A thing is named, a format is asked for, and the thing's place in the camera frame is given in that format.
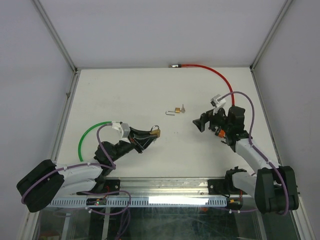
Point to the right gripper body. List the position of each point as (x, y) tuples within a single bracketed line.
[(219, 121)]

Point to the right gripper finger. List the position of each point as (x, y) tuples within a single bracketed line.
[(200, 123), (205, 117)]

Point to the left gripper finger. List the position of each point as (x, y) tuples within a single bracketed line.
[(142, 142), (136, 134)]

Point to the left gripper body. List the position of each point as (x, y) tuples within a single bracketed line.
[(123, 148)]

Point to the large brass padlock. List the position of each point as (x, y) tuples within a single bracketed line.
[(155, 131)]

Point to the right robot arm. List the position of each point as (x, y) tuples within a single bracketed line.
[(272, 186)]

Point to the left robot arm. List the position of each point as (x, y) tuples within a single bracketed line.
[(49, 180)]

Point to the orange black padlock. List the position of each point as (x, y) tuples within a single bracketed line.
[(221, 134)]

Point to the small padlock silver keys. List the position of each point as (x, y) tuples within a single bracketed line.
[(183, 110)]

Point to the small brass padlock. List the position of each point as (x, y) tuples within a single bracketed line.
[(177, 110)]

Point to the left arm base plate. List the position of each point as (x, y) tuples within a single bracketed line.
[(110, 186)]

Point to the green cable lock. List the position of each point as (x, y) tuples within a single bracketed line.
[(82, 138)]

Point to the aluminium mounting rail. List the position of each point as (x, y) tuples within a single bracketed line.
[(143, 187)]

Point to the slotted cable duct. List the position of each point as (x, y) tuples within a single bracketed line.
[(139, 202)]

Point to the red cable lock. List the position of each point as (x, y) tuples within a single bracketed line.
[(206, 68)]

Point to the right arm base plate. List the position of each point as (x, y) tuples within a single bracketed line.
[(218, 187)]

